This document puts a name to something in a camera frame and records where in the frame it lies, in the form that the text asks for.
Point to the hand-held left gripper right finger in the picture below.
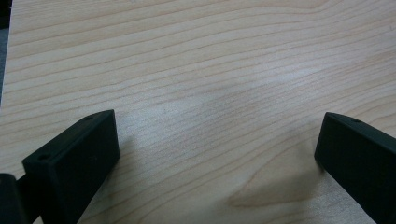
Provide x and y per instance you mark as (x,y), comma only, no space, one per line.
(358,155)

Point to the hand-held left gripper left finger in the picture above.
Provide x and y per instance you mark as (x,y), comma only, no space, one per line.
(73,165)

